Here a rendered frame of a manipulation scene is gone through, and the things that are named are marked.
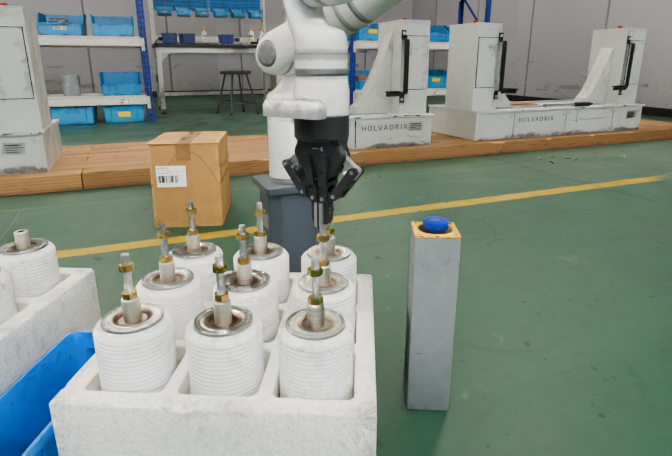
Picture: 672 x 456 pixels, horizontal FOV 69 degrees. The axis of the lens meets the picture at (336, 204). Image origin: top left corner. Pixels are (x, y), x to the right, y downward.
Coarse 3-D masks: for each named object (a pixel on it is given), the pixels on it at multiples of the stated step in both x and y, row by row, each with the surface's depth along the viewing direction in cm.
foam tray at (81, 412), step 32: (96, 384) 64; (64, 416) 58; (96, 416) 58; (128, 416) 58; (160, 416) 57; (192, 416) 57; (224, 416) 57; (256, 416) 57; (288, 416) 56; (320, 416) 56; (352, 416) 56; (64, 448) 60; (96, 448) 59; (128, 448) 59; (160, 448) 59; (192, 448) 58; (224, 448) 58; (256, 448) 58; (288, 448) 58; (320, 448) 57; (352, 448) 57
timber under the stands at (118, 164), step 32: (640, 128) 372; (64, 160) 252; (96, 160) 251; (128, 160) 251; (256, 160) 253; (352, 160) 274; (384, 160) 282; (416, 160) 290; (0, 192) 213; (32, 192) 218
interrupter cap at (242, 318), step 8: (200, 312) 64; (208, 312) 64; (232, 312) 64; (240, 312) 64; (248, 312) 64; (200, 320) 62; (208, 320) 62; (232, 320) 62; (240, 320) 62; (248, 320) 62; (200, 328) 60; (208, 328) 60; (216, 328) 60; (224, 328) 60; (232, 328) 60; (240, 328) 60; (208, 336) 59; (216, 336) 58; (224, 336) 59
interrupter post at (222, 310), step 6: (228, 300) 61; (216, 306) 60; (222, 306) 60; (228, 306) 61; (216, 312) 61; (222, 312) 61; (228, 312) 61; (216, 318) 61; (222, 318) 61; (228, 318) 61; (216, 324) 61; (222, 324) 61
